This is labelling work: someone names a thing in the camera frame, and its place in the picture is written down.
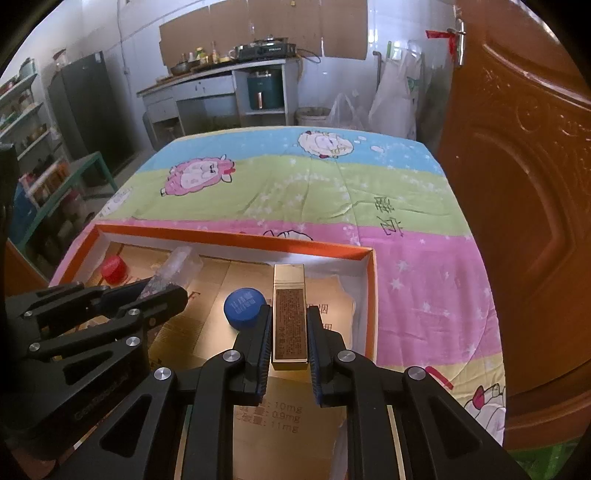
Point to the blue bottle cap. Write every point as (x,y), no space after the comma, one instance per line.
(242,308)

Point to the green frame table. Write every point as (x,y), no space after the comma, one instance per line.
(92,159)

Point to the white hanging sack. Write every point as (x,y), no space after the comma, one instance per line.
(397,92)

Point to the shelf rack with jars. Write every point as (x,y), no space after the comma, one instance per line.
(27,138)

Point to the white bucket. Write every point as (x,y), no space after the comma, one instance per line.
(314,115)

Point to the flattened gold cardboard carton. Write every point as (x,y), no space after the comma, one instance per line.
(207,332)

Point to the brown sauce bottle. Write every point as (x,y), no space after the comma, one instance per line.
(214,53)

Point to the black gas stove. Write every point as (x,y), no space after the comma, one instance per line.
(265,47)

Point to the yellow oil bottle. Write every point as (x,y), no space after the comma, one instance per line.
(202,55)

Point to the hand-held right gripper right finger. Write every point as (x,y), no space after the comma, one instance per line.
(315,355)

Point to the dark green air fryer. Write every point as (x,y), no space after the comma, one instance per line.
(264,90)

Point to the metal mug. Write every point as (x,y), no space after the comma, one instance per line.
(231,55)

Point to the red bottle cap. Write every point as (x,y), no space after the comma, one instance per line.
(114,270)

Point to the shallow orange rimmed box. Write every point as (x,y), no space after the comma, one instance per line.
(231,251)

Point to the striped sheep print blanket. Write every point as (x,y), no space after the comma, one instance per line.
(323,194)

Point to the metal bowl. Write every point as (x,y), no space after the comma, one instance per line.
(180,69)

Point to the clear plastic bag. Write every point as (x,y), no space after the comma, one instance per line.
(344,113)

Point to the cardboard wall covering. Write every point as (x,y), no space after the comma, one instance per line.
(277,23)

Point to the white kitchen counter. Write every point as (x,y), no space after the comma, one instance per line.
(207,85)

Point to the clear plastic tube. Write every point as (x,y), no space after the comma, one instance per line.
(173,272)

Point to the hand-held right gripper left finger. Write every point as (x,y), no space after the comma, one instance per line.
(263,350)

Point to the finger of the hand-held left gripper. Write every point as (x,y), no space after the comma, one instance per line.
(69,302)
(101,339)

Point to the brown wooden door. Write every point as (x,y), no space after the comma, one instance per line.
(531,184)

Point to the black refrigerator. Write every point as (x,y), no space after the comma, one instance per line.
(92,106)

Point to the gold lipstick box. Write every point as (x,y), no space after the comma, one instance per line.
(290,318)

